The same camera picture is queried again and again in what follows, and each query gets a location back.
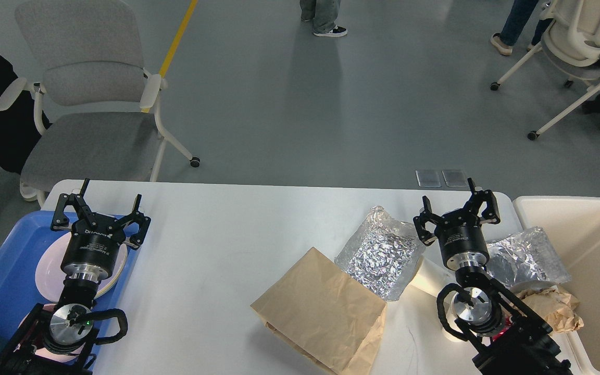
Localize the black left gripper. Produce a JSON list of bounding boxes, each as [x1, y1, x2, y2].
[[51, 178, 152, 284]]

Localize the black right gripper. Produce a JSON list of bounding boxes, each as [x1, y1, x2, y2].
[[414, 178, 501, 271]]

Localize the pink plate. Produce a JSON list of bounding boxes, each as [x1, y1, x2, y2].
[[35, 233, 128, 303]]

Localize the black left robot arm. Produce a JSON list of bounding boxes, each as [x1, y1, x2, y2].
[[0, 179, 152, 374]]

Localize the red item under arm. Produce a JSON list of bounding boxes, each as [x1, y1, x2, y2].
[[490, 317, 512, 343]]

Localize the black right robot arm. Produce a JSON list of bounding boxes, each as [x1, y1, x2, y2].
[[414, 178, 571, 374]]

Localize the silver foil bag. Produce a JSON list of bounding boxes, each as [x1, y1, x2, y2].
[[335, 206, 426, 302], [486, 227, 573, 289]]

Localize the white paper sheet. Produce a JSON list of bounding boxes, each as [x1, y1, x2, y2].
[[410, 256, 456, 297]]

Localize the grey office chair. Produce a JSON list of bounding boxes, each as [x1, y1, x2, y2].
[[0, 1, 201, 205]]

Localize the blue plastic tray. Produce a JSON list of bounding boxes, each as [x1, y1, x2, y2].
[[0, 211, 115, 352]]

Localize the beige plastic bin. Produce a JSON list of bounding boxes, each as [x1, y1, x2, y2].
[[514, 195, 600, 374]]

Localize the crumpled brown paper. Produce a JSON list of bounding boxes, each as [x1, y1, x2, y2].
[[517, 285, 585, 334]]

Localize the brown paper bag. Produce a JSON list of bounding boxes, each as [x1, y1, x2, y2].
[[252, 247, 388, 374]]

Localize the white office chair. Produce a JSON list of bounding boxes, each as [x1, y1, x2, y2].
[[490, 1, 600, 141]]

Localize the person in blue jeans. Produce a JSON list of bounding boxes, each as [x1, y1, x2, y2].
[[490, 1, 539, 56]]

